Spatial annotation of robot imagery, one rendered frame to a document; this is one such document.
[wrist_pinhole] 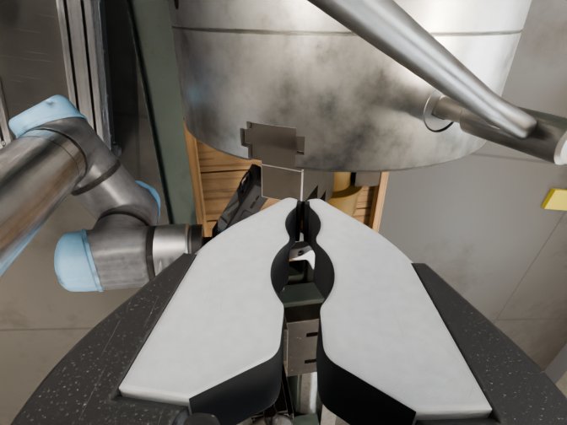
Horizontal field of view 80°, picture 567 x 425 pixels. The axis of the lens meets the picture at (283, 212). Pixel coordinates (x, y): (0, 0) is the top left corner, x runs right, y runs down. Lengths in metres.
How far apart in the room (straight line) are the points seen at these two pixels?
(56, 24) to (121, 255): 0.98
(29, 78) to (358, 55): 1.23
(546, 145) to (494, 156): 1.88
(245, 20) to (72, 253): 0.32
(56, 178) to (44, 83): 0.97
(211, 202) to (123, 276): 0.26
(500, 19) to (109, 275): 0.43
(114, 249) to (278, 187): 0.23
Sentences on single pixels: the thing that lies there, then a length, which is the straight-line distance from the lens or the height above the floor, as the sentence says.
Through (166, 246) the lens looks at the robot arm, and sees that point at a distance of 0.43.
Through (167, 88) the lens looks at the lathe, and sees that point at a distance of 0.93.
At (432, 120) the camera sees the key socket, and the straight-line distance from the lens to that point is 0.27.
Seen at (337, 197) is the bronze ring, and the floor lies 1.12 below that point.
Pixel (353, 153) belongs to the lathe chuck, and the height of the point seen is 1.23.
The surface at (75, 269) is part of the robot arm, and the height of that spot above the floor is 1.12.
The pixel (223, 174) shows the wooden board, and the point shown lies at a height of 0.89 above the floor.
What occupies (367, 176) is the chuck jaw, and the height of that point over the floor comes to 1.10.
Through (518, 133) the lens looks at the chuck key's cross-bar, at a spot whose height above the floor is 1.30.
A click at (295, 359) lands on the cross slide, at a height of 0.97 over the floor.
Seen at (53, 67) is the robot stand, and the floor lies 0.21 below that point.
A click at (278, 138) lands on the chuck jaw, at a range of 0.26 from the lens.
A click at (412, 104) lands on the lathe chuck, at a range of 0.25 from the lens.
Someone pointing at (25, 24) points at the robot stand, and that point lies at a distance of 1.35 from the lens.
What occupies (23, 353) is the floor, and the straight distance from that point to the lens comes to 2.49.
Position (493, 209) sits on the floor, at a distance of 2.28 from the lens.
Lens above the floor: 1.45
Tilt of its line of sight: 58 degrees down
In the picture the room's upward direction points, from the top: 161 degrees clockwise
